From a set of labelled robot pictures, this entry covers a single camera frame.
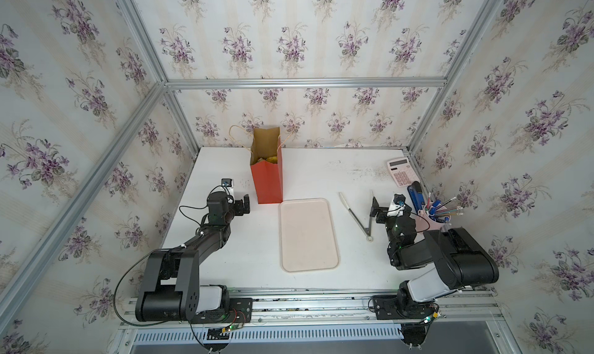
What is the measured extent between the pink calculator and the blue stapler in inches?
0.9

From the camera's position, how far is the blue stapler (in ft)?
3.23

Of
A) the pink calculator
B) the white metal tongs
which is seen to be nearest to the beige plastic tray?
the white metal tongs

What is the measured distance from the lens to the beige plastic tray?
851 mm

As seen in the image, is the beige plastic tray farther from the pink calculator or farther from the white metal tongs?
the pink calculator

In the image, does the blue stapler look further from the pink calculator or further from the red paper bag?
the red paper bag

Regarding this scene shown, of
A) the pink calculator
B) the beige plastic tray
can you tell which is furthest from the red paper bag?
the pink calculator

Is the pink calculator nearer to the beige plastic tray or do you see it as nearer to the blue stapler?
the blue stapler

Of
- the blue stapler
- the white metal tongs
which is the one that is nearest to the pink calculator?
the blue stapler

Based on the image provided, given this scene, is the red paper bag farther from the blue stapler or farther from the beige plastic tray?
the blue stapler

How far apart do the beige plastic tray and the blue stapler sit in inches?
15.1

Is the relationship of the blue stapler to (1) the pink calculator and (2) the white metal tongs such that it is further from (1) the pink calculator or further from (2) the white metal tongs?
(2) the white metal tongs

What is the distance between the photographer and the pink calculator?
1.08m

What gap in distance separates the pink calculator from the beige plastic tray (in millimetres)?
371
